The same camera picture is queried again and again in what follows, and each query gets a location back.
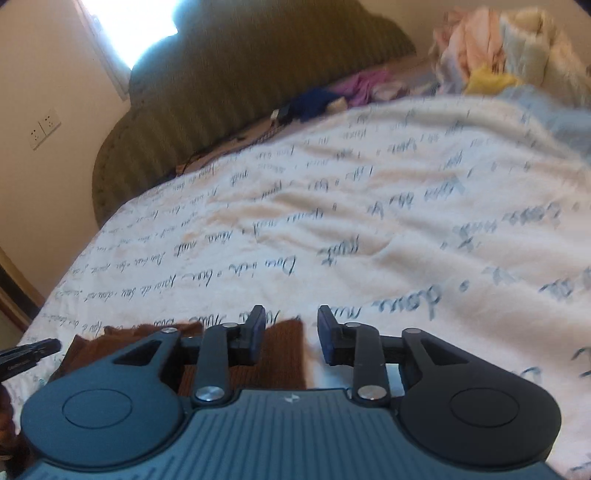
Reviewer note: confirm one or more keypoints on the green upholstered headboard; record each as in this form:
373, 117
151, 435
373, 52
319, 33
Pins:
221, 83

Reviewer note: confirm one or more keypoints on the yellow cloth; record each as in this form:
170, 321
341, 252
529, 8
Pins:
489, 79

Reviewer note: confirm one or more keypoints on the pink clothes pile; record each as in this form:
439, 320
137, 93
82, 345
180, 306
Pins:
466, 41

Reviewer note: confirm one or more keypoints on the purple cloth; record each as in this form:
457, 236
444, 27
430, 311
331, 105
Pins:
364, 85

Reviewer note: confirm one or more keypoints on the white script printed blanket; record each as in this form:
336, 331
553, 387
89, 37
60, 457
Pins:
346, 207

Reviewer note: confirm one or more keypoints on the bright window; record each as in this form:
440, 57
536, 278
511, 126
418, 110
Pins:
134, 27

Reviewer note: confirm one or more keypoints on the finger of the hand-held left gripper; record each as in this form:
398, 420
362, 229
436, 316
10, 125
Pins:
39, 350

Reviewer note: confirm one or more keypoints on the wooden bedside furniture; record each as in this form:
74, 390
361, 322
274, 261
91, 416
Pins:
18, 286

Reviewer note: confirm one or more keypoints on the blue cloth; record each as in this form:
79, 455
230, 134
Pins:
314, 104

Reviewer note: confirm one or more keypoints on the white wall socket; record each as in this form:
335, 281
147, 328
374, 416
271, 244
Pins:
45, 129

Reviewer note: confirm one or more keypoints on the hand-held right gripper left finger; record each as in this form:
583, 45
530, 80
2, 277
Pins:
258, 332

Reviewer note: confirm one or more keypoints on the light blue blanket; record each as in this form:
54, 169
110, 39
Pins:
554, 117

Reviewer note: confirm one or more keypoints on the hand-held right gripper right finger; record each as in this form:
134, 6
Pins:
325, 337

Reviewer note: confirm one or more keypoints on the brown knit sweater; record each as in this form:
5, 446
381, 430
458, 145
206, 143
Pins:
288, 355

